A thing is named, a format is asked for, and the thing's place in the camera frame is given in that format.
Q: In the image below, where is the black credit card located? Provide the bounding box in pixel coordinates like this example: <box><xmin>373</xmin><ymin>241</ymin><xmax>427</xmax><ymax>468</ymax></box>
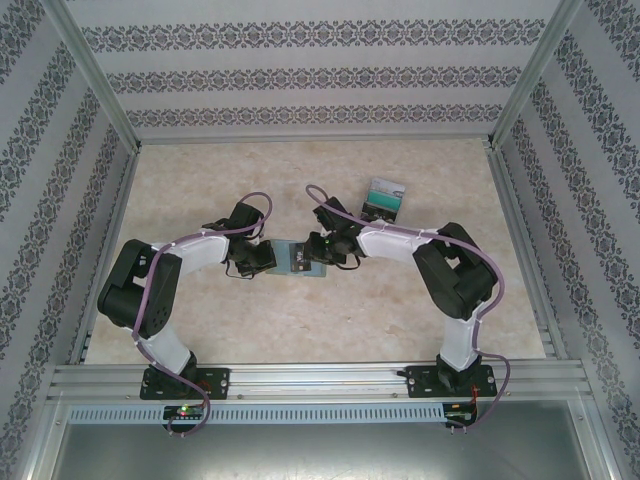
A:
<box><xmin>291</xmin><ymin>242</ymin><xmax>312</xmax><ymax>272</ymax></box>

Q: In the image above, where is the slotted grey cable duct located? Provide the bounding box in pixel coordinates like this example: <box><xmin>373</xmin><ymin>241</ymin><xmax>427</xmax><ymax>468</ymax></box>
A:
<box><xmin>67</xmin><ymin>403</ymin><xmax>446</xmax><ymax>424</ymax></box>

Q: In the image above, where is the grey metal panel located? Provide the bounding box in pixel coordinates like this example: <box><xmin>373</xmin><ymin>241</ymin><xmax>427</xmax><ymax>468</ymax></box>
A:
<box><xmin>47</xmin><ymin>422</ymin><xmax>596</xmax><ymax>480</ymax></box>

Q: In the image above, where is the right circuit board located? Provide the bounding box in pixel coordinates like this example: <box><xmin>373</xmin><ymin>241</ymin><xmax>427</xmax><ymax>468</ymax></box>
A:
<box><xmin>446</xmin><ymin>402</ymin><xmax>476</xmax><ymax>426</ymax></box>

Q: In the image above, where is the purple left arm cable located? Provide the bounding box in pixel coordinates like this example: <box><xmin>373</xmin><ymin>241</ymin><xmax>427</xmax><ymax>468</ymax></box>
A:
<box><xmin>133</xmin><ymin>192</ymin><xmax>275</xmax><ymax>437</ymax></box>

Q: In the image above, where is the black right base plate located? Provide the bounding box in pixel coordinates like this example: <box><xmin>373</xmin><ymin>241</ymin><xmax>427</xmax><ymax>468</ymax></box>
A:
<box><xmin>405</xmin><ymin>364</ymin><xmax>499</xmax><ymax>400</ymax></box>

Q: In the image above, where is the clear plastic card box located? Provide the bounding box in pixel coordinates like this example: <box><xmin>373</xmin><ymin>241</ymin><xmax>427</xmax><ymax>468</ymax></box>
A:
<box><xmin>359</xmin><ymin>176</ymin><xmax>407</xmax><ymax>225</ymax></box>

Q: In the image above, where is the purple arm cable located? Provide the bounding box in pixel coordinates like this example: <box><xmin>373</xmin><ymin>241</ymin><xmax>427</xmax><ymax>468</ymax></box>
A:
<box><xmin>133</xmin><ymin>192</ymin><xmax>275</xmax><ymax>437</ymax></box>
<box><xmin>304</xmin><ymin>183</ymin><xmax>512</xmax><ymax>431</ymax></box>

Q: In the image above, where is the aluminium side rail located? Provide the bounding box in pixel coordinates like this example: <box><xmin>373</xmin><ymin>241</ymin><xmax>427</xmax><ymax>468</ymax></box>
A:
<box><xmin>487</xmin><ymin>147</ymin><xmax>569</xmax><ymax>360</ymax></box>
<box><xmin>67</xmin><ymin>147</ymin><xmax>144</xmax><ymax>365</ymax></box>

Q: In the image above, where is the circuit board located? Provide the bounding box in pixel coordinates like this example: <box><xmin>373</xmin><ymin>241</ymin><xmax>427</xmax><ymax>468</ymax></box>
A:
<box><xmin>163</xmin><ymin>405</ymin><xmax>205</xmax><ymax>420</ymax></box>
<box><xmin>446</xmin><ymin>402</ymin><xmax>476</xmax><ymax>426</ymax></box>

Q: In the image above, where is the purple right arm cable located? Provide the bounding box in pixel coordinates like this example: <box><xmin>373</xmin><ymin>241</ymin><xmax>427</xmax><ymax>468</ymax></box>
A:
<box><xmin>304</xmin><ymin>183</ymin><xmax>512</xmax><ymax>431</ymax></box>

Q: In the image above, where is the aluminium frame post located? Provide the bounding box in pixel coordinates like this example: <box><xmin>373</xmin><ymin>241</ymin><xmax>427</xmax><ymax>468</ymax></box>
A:
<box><xmin>485</xmin><ymin>0</ymin><xmax>586</xmax><ymax>150</ymax></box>
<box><xmin>39</xmin><ymin>0</ymin><xmax>142</xmax><ymax>151</ymax></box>

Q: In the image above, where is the grey picture card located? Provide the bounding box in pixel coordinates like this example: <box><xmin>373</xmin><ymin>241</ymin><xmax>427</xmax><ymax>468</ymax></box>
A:
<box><xmin>369</xmin><ymin>177</ymin><xmax>406</xmax><ymax>197</ymax></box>

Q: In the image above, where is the teal card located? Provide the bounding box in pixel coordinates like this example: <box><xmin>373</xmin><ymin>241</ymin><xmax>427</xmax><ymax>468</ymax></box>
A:
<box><xmin>366</xmin><ymin>192</ymin><xmax>403</xmax><ymax>211</ymax></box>

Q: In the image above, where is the aluminium mounting rail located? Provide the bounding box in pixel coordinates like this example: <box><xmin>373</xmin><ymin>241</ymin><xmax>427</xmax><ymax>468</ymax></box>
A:
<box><xmin>47</xmin><ymin>362</ymin><xmax>586</xmax><ymax>401</ymax></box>

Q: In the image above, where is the green card holder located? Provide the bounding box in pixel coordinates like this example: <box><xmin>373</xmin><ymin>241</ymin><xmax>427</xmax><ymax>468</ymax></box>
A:
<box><xmin>264</xmin><ymin>238</ymin><xmax>329</xmax><ymax>279</ymax></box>

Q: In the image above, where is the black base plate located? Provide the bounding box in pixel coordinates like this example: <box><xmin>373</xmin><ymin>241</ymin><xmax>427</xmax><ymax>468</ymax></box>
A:
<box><xmin>405</xmin><ymin>364</ymin><xmax>499</xmax><ymax>400</ymax></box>
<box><xmin>139</xmin><ymin>367</ymin><xmax>232</xmax><ymax>401</ymax></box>

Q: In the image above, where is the dark printed card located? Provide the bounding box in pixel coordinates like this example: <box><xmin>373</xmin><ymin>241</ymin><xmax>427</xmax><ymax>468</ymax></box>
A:
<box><xmin>362</xmin><ymin>207</ymin><xmax>399</xmax><ymax>224</ymax></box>

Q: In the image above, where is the left circuit board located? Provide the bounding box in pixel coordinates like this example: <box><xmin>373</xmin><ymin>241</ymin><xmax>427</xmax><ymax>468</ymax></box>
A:
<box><xmin>163</xmin><ymin>405</ymin><xmax>205</xmax><ymax>420</ymax></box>

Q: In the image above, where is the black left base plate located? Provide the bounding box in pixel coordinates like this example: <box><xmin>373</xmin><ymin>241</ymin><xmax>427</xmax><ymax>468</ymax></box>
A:
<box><xmin>139</xmin><ymin>367</ymin><xmax>232</xmax><ymax>401</ymax></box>

